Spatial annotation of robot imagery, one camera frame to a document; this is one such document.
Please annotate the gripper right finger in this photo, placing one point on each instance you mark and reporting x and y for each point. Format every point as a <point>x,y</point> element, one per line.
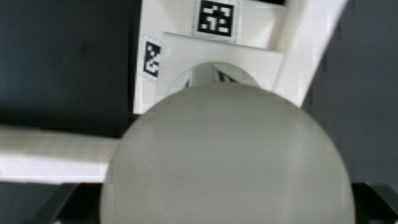
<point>383,204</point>

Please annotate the white lamp bulb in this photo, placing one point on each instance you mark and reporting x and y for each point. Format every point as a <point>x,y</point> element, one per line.
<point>227,160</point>

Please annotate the white lamp base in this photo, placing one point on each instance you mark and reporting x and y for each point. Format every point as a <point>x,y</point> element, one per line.
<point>264,36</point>

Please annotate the white U-shaped frame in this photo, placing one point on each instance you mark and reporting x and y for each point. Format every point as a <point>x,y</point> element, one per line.
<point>53,157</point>

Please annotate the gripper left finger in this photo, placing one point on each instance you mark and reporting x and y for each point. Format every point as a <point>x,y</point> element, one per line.
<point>46,216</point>

